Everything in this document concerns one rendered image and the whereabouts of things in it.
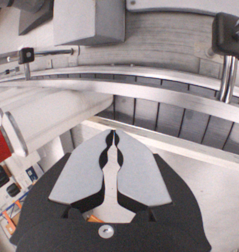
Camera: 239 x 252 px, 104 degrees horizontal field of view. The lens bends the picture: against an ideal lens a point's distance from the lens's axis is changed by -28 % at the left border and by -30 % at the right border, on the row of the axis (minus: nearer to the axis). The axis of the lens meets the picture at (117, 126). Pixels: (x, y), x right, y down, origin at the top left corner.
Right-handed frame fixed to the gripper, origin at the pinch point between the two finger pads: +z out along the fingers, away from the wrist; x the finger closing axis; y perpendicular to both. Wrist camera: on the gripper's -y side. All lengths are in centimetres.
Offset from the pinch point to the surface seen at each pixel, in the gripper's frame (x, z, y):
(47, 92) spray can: -10.6, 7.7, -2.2
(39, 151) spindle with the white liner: -33, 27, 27
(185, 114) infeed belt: 9.9, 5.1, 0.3
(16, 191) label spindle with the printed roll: -65, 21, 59
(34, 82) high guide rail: -13.8, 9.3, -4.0
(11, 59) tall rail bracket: -18.6, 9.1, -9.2
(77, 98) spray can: -4.5, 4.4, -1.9
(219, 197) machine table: 26.8, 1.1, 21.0
